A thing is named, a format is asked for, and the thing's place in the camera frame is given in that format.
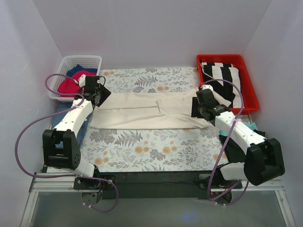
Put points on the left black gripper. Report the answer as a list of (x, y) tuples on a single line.
[(102, 93)]

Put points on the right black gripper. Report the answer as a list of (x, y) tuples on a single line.
[(194, 108)]

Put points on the cream white t-shirt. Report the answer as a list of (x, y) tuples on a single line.
[(147, 111)]

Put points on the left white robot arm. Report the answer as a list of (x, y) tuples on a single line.
[(60, 146)]

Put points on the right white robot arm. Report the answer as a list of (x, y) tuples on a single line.
[(263, 157)]

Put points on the teal folded t-shirt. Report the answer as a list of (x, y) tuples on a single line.
[(252, 126)]

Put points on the black white striped shirt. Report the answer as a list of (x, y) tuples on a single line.
[(225, 82)]

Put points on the red crumpled t-shirt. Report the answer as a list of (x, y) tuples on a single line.
[(69, 86)]

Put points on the navy blue t-shirt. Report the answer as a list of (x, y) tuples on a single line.
[(78, 68)]

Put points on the white plastic laundry basket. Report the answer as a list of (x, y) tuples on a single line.
[(71, 61)]

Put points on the blue folded t-shirt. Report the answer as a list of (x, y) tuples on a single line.
[(57, 118)]

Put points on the floral table mat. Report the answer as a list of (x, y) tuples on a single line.
[(152, 150)]

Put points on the black folded t-shirt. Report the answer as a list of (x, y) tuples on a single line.
[(233, 152)]

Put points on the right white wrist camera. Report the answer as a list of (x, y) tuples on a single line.
[(204, 87)]

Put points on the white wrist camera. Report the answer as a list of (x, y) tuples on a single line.
[(81, 80), (204, 87)]

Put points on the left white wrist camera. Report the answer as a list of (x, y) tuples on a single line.
[(81, 80)]

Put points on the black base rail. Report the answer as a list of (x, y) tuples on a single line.
[(171, 184)]

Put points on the aluminium frame rail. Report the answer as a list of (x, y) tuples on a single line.
[(66, 184)]

